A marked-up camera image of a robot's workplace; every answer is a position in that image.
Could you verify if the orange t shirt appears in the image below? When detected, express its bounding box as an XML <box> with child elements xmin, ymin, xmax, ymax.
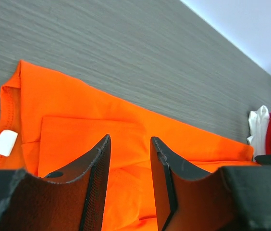
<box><xmin>0</xmin><ymin>60</ymin><xmax>253</xmax><ymax>231</ymax></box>

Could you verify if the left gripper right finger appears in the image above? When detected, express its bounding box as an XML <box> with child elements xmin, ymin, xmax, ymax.
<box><xmin>150</xmin><ymin>137</ymin><xmax>271</xmax><ymax>231</ymax></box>

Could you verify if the folded white t shirt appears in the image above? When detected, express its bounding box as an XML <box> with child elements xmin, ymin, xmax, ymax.
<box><xmin>246</xmin><ymin>105</ymin><xmax>270</xmax><ymax>159</ymax></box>

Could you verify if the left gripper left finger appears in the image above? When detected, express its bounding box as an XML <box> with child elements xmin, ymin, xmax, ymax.
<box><xmin>0</xmin><ymin>135</ymin><xmax>111</xmax><ymax>231</ymax></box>

